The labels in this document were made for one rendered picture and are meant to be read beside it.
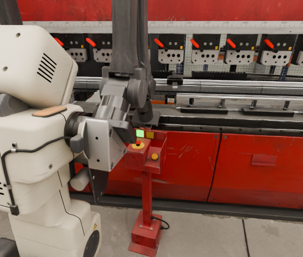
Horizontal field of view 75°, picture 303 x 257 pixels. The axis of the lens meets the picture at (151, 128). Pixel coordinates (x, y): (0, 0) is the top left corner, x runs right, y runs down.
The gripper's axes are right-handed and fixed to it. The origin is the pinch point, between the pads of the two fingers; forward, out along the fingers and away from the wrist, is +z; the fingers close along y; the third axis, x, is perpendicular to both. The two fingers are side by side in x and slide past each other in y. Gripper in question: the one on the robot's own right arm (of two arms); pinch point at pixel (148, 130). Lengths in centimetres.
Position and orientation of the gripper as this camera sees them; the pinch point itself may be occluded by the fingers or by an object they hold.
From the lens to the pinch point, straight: 83.0
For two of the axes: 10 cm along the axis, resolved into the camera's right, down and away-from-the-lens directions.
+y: -9.7, -1.2, 2.2
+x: -2.2, 8.0, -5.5
